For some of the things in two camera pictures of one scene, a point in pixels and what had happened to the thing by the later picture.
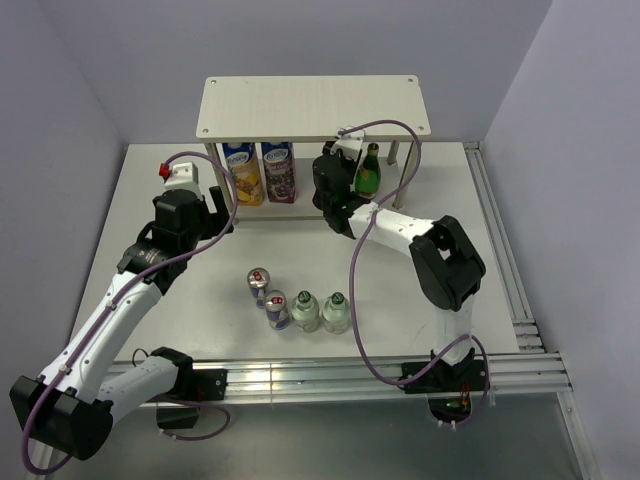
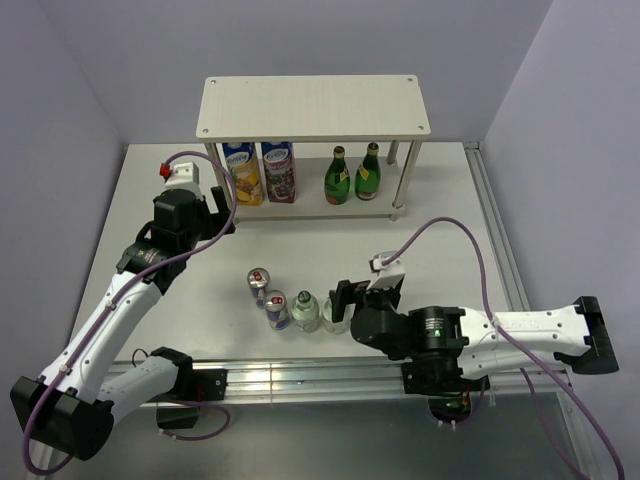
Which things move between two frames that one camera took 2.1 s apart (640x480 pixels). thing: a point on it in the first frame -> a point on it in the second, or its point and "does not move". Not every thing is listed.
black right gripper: [353, 165] -> [348, 292]
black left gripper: [215, 218] does not move
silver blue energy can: [258, 279] does not move
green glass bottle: [368, 174] does not move
